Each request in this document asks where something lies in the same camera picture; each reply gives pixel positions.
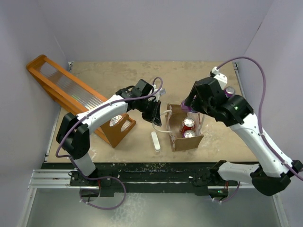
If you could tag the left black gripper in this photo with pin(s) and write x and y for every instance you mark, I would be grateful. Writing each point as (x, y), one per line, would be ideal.
(154, 116)

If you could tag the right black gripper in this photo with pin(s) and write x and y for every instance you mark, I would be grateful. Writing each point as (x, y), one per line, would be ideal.
(195, 104)

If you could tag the purple soda can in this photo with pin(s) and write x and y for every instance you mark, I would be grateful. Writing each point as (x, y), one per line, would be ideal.
(186, 109)
(229, 91)

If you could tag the red cola can back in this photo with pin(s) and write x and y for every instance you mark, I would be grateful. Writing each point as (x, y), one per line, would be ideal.
(187, 124)

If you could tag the red cola can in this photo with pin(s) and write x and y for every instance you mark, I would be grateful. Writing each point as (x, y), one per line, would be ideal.
(189, 134)
(187, 124)

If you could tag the canvas bag with cat print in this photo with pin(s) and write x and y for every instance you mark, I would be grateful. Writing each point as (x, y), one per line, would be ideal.
(173, 121)

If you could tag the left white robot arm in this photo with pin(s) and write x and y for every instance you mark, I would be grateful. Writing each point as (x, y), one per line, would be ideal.
(75, 130)

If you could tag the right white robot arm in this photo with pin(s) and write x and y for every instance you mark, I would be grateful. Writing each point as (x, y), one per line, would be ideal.
(274, 170)

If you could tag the white oblong plastic case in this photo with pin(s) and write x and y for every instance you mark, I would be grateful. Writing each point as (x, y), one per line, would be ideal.
(155, 141)

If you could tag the red cola can front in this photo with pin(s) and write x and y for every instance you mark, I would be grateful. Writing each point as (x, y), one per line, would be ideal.
(189, 134)

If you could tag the orange wooden rack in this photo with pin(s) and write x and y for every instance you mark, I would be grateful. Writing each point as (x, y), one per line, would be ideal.
(76, 97)

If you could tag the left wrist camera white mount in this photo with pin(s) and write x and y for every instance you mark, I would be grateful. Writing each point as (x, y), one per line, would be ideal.
(158, 91)

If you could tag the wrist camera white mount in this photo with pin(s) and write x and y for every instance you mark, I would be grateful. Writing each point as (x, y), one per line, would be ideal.
(158, 91)
(221, 78)

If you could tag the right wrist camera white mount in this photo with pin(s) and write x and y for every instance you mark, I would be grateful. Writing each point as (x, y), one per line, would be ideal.
(221, 78)

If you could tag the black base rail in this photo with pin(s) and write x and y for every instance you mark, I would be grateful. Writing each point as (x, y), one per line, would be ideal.
(188, 177)

